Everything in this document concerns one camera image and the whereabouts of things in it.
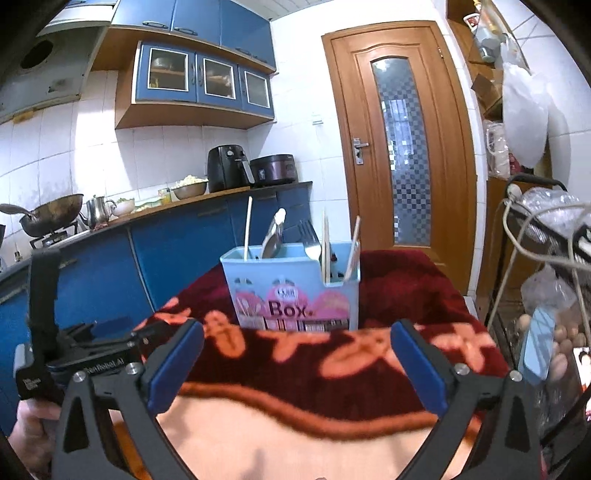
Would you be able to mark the white hanging plastic bag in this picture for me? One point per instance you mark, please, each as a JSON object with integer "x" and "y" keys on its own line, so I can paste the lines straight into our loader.
{"x": 526, "y": 115}

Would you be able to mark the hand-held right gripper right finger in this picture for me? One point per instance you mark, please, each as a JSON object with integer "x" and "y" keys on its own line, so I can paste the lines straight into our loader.
{"x": 415, "y": 364}

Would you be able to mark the small white bowl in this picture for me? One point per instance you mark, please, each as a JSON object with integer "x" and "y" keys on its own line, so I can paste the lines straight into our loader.
{"x": 123, "y": 208}

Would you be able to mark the blue upper wall cabinet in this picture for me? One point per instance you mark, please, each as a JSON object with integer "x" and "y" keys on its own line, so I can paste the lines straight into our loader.
{"x": 194, "y": 18}

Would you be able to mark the black air fryer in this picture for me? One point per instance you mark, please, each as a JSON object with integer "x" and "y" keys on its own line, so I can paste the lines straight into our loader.
{"x": 226, "y": 168}

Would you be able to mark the cardboard box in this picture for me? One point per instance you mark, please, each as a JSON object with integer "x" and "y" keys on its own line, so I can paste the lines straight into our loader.
{"x": 485, "y": 90}

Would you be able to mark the person's left hand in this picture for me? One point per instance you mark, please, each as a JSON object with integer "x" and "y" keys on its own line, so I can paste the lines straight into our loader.
{"x": 32, "y": 438}

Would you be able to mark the clear plastic bag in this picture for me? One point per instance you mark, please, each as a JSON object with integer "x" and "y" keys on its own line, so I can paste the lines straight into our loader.
{"x": 554, "y": 207}

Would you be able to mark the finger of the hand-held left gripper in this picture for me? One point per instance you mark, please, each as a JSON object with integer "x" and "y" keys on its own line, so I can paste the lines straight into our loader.
{"x": 81, "y": 333}
{"x": 134, "y": 341}

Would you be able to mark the wooden shelf cabinet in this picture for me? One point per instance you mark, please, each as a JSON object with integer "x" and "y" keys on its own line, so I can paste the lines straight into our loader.
{"x": 494, "y": 221}

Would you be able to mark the metal kettle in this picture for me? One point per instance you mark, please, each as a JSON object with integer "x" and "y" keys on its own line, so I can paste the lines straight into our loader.
{"x": 98, "y": 212}

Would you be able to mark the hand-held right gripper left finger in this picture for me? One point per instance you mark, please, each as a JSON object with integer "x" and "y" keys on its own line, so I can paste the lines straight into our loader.
{"x": 178, "y": 364}

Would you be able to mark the pink and white packaged bag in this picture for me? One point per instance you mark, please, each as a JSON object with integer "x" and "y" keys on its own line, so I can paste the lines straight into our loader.
{"x": 497, "y": 147}

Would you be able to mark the grey plastic jug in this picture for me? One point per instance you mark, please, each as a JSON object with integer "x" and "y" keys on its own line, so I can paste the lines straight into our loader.
{"x": 487, "y": 44}

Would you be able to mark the black wok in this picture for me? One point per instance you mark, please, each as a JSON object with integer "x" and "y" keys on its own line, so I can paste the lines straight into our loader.
{"x": 51, "y": 214}

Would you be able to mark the metal spoon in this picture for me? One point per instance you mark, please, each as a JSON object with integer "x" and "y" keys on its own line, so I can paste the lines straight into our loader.
{"x": 271, "y": 240}

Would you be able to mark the metal bowl with food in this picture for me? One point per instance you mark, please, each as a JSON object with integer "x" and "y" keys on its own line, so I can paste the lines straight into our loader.
{"x": 189, "y": 190}

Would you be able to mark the light blue utensil holder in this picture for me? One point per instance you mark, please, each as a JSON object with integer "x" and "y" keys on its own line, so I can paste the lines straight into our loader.
{"x": 249, "y": 277}

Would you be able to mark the red floral blanket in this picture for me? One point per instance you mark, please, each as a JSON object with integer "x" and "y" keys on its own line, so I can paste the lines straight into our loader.
{"x": 323, "y": 369}

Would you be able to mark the blue glass-door wall cabinet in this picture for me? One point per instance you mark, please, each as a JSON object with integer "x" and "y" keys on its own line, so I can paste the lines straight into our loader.
{"x": 189, "y": 74}

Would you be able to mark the light blue lid box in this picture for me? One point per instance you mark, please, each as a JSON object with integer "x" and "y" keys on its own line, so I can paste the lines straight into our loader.
{"x": 538, "y": 346}

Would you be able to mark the smartphone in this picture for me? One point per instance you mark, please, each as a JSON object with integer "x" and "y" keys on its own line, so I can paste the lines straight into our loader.
{"x": 582, "y": 369}

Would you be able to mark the beige plastic spoon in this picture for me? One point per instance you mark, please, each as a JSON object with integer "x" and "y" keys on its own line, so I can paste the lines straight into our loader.
{"x": 280, "y": 216}

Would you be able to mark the dark rice cooker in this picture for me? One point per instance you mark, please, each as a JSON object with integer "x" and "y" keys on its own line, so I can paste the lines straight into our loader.
{"x": 274, "y": 170}

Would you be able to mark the blue base cabinets with counter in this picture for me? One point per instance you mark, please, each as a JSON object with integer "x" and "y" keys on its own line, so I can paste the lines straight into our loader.
{"x": 138, "y": 258}

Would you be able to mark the wooden door with glass panel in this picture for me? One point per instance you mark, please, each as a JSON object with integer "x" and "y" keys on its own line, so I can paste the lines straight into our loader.
{"x": 351, "y": 207}

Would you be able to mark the gas stove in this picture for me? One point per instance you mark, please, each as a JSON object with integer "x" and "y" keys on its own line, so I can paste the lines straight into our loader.
{"x": 60, "y": 237}

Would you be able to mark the grey range hood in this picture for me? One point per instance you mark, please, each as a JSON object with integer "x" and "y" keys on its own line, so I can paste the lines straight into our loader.
{"x": 51, "y": 74}

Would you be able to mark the pile of eggs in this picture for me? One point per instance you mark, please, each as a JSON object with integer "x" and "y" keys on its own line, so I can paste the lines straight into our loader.
{"x": 565, "y": 341}

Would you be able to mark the white power strip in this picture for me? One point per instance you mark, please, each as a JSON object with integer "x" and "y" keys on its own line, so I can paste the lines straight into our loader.
{"x": 513, "y": 191}

